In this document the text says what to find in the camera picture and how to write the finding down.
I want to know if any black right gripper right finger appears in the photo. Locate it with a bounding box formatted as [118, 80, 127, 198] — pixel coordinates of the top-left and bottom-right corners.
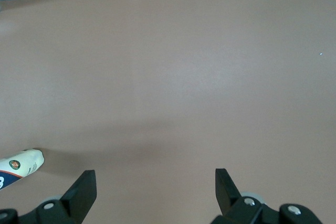
[212, 168, 322, 224]

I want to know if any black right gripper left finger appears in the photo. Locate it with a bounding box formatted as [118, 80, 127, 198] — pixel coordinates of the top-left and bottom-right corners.
[18, 169, 98, 224]

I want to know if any white blue tennis ball can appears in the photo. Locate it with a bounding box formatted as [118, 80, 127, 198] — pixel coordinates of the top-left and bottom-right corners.
[0, 148, 45, 192]

